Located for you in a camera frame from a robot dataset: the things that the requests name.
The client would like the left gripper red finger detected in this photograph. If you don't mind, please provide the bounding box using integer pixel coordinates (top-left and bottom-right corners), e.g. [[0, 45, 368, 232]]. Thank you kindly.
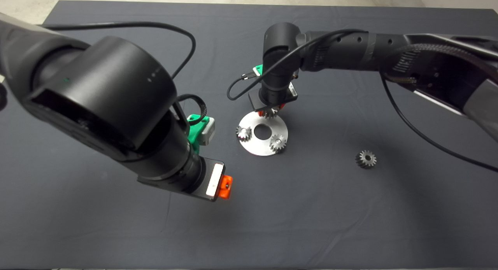
[[218, 175, 233, 200]]

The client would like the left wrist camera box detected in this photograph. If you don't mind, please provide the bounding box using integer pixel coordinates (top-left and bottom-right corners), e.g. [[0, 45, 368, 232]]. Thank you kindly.
[[200, 117, 216, 146]]

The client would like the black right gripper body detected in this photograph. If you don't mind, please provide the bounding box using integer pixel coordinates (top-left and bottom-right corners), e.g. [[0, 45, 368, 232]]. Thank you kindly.
[[248, 82, 298, 112]]

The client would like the left green camera mount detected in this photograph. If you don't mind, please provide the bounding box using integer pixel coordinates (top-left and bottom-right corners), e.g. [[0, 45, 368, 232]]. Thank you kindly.
[[187, 114, 210, 154]]

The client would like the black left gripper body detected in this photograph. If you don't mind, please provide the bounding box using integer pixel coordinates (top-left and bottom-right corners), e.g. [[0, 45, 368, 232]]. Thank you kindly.
[[137, 157, 226, 202]]

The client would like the round metal plate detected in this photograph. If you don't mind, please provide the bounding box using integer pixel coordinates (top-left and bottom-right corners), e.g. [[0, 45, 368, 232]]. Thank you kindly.
[[238, 111, 289, 156]]

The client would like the thin black left cable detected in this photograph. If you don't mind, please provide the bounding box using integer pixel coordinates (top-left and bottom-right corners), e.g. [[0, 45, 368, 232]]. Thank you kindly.
[[41, 22, 210, 126]]

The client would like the dark table cloth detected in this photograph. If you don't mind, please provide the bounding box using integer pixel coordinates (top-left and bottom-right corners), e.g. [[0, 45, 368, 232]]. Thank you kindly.
[[0, 0, 498, 268]]

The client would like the small dark steel gear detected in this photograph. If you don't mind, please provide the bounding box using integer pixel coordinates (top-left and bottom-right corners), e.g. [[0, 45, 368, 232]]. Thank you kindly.
[[355, 150, 377, 169]]

